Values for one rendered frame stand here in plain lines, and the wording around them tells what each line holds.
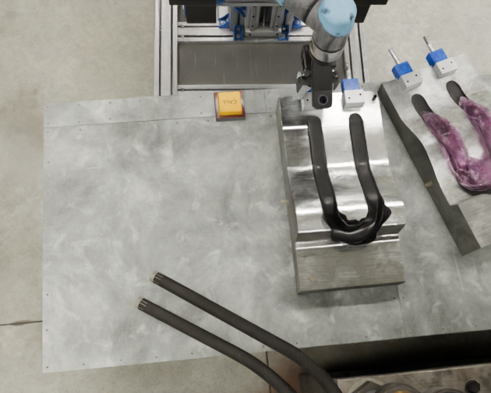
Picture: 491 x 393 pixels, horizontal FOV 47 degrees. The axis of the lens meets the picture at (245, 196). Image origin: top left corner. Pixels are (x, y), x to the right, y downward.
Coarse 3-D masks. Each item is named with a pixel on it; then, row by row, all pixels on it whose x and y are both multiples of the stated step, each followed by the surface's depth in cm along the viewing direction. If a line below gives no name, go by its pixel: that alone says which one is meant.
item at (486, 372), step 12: (396, 372) 141; (408, 372) 138; (420, 372) 138; (432, 372) 138; (444, 372) 139; (456, 372) 139; (468, 372) 139; (480, 372) 139; (348, 384) 137; (420, 384) 138; (432, 384) 138; (444, 384) 138; (456, 384) 138; (468, 384) 137; (480, 384) 138
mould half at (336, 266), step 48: (288, 96) 146; (336, 96) 147; (288, 144) 143; (336, 144) 144; (384, 144) 144; (288, 192) 142; (336, 192) 137; (384, 192) 137; (384, 240) 140; (336, 288) 136
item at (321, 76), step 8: (312, 64) 128; (312, 72) 128; (320, 72) 128; (328, 72) 128; (312, 80) 129; (320, 80) 128; (328, 80) 128; (312, 88) 129; (320, 88) 129; (328, 88) 129; (312, 96) 130; (320, 96) 129; (328, 96) 129; (312, 104) 131; (320, 104) 129; (328, 104) 129
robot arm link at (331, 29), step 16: (320, 0) 113; (336, 0) 111; (352, 0) 112; (320, 16) 112; (336, 16) 110; (352, 16) 111; (320, 32) 115; (336, 32) 113; (320, 48) 120; (336, 48) 119
